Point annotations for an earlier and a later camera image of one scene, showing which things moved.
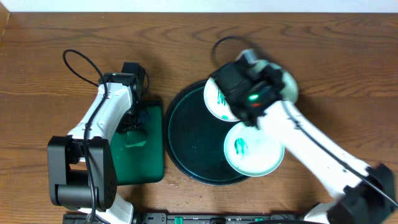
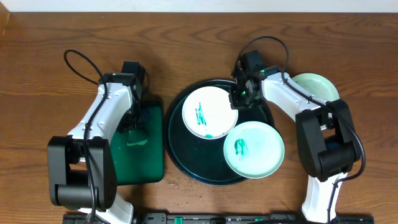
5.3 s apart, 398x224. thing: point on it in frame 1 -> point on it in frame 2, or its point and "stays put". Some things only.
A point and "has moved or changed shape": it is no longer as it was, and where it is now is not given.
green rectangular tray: x=143 y=163 stays put
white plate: x=290 y=91 has moved or changed shape
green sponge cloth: x=135 y=138 stays put
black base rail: x=194 y=218 stays put
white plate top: x=217 y=103 has moved or changed shape
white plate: x=252 y=152 stays put
